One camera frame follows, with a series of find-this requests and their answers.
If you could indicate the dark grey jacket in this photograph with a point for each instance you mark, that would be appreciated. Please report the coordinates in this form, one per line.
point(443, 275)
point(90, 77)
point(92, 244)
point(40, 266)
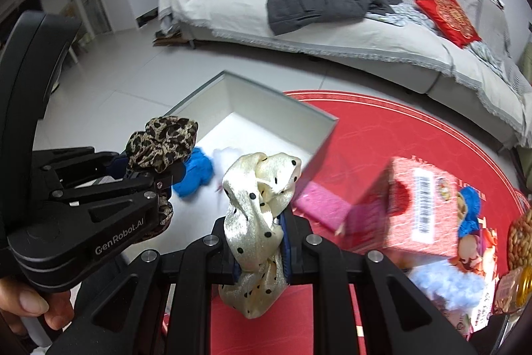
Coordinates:
point(316, 1)

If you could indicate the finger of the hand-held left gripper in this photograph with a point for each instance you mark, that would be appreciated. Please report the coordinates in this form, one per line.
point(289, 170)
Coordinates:
point(137, 188)
point(79, 165)

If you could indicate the person's left hand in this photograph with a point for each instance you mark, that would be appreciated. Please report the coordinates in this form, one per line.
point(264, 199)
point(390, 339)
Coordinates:
point(20, 299)

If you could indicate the pink foam block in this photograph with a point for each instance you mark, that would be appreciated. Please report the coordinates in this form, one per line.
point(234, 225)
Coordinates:
point(324, 205)

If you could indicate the white green tissue pack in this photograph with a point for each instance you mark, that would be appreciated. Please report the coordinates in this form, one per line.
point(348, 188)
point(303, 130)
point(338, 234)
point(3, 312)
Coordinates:
point(478, 317)

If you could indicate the striped grey blue cloth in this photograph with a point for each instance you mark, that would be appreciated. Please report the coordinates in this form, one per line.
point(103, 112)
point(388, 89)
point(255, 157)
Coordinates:
point(490, 59)

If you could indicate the grey storage box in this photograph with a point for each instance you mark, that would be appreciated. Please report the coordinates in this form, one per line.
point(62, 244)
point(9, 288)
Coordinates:
point(270, 118)

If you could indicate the red printed carton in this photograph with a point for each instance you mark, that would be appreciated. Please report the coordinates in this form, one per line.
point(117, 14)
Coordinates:
point(407, 180)

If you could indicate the clear jar of peanuts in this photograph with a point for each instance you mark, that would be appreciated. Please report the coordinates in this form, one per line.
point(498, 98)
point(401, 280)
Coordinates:
point(521, 238)

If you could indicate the light blue fluffy cloth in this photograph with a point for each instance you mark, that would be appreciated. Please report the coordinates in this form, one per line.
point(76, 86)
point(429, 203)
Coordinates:
point(444, 284)

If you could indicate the cream polka dot scrunchie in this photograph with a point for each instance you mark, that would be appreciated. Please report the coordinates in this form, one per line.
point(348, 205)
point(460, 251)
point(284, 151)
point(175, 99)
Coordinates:
point(249, 213)

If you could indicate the red cushion gold pattern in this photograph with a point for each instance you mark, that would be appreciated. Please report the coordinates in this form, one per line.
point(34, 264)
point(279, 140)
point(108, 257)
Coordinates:
point(451, 18)

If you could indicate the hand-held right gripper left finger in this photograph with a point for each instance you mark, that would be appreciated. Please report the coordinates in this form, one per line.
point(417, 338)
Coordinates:
point(220, 255)

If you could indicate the gold lid jar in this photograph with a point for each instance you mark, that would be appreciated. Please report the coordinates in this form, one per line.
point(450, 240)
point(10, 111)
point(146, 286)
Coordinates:
point(515, 288)

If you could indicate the leopard print scrunchie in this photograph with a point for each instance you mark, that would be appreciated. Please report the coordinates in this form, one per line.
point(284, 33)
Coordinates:
point(162, 143)

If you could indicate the red round mat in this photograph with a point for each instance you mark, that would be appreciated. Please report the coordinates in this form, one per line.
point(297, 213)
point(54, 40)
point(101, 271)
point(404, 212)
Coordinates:
point(395, 122)

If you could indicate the grey striped sofa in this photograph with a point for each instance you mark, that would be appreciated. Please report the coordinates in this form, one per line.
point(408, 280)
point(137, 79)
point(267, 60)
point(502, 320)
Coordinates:
point(332, 34)

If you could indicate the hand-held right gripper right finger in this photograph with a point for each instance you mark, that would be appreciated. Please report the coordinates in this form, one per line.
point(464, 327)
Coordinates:
point(285, 251)

